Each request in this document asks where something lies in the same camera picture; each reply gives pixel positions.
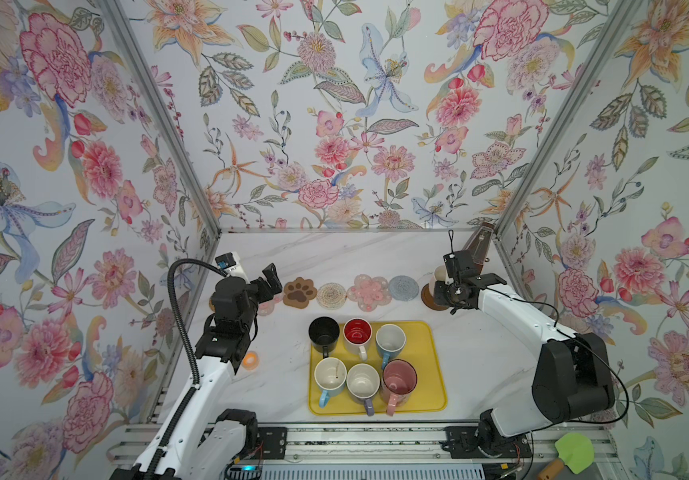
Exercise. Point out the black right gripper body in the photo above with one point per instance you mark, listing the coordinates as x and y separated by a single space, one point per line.
444 294

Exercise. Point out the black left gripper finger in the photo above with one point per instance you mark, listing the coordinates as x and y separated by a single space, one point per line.
229 264
269 284

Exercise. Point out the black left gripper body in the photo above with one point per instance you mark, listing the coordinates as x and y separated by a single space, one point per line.
252 305

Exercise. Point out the pale pink flower coaster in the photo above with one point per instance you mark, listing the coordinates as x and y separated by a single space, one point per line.
268 307

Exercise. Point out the cream mug pink handle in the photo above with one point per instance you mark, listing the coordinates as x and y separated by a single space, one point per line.
439 276

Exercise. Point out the cork paw print coaster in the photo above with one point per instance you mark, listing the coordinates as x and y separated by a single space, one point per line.
298 293

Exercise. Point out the brown wooden round coaster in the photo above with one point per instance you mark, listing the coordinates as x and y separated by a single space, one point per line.
428 300

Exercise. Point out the grey round coaster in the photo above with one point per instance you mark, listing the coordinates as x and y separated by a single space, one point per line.
403 288

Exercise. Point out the white embroidered round coaster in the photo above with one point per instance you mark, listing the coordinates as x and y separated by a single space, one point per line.
331 296

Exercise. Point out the black mug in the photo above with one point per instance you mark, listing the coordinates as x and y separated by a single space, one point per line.
324 333

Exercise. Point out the white mug light-blue handle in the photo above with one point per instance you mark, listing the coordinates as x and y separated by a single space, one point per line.
330 376

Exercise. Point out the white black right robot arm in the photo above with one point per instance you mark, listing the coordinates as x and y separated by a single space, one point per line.
572 378

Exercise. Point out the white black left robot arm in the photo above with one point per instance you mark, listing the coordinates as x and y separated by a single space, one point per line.
197 440

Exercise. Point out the small orange ball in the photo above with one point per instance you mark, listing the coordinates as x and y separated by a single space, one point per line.
251 361

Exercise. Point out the brown wooden metronome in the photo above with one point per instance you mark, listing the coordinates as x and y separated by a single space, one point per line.
477 246

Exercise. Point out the red interior white mug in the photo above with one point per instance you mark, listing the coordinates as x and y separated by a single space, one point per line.
358 337

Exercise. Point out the green silicone spatula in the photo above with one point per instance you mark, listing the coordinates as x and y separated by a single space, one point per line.
575 452

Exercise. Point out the white mug blue handle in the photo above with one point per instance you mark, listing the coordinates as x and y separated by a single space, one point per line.
390 340

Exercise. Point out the white mug purple handle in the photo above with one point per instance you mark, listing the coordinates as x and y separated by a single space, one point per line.
363 384

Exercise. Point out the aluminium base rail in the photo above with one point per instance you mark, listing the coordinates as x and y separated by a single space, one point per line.
417 441

